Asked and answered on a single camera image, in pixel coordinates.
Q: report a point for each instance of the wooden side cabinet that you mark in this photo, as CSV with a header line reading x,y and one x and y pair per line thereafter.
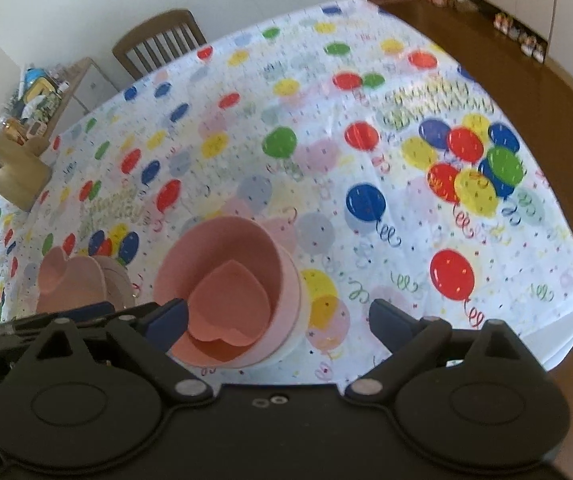
x,y
84,87

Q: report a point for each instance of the gold thermos jug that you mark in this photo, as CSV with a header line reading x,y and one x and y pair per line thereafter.
x,y
11,170

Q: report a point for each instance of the large pink bowl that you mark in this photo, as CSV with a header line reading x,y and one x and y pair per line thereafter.
x,y
201,250

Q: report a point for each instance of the pink bear-shaped plate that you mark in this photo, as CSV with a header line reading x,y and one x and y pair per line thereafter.
x,y
69,280

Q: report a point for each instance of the large white plate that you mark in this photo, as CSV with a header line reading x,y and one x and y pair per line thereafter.
x,y
119,282

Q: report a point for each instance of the wooden chair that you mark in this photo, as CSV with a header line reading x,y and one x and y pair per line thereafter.
x,y
161,40

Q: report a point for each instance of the pink heart-shaped dish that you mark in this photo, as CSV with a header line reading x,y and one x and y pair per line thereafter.
x,y
231,305
211,352

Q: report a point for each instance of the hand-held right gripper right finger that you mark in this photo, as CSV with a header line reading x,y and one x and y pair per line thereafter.
x,y
389,322

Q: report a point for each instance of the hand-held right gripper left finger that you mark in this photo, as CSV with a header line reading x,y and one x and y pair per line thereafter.
x,y
169,322

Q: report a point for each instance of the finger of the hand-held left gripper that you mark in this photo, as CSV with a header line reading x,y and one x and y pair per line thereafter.
x,y
86,310

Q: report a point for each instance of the row of shoes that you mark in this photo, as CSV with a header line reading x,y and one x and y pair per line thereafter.
x,y
521,35

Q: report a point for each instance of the cream bowl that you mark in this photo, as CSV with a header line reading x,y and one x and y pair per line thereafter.
x,y
294,330

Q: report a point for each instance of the balloon printed tablecloth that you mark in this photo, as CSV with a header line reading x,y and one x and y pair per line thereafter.
x,y
316,170

